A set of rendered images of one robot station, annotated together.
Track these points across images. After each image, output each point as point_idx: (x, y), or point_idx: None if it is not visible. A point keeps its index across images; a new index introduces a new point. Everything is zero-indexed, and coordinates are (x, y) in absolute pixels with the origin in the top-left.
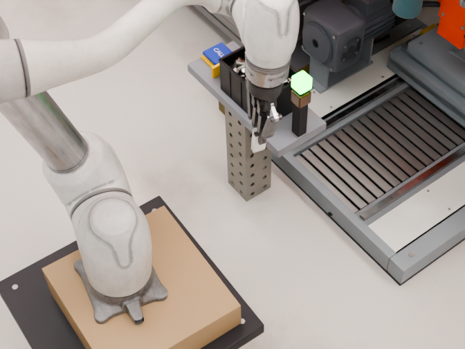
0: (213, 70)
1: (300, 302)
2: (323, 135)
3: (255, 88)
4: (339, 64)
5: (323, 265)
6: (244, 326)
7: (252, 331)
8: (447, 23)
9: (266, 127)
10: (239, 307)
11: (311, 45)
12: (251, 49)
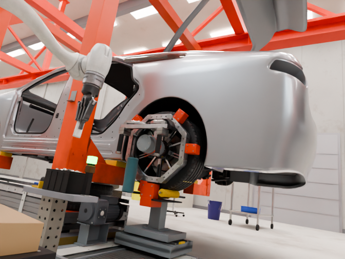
0: (39, 182)
1: None
2: (84, 256)
3: (87, 85)
4: (96, 219)
5: None
6: (40, 252)
7: (46, 254)
8: (144, 197)
9: (88, 108)
10: (42, 224)
11: (83, 213)
12: (91, 60)
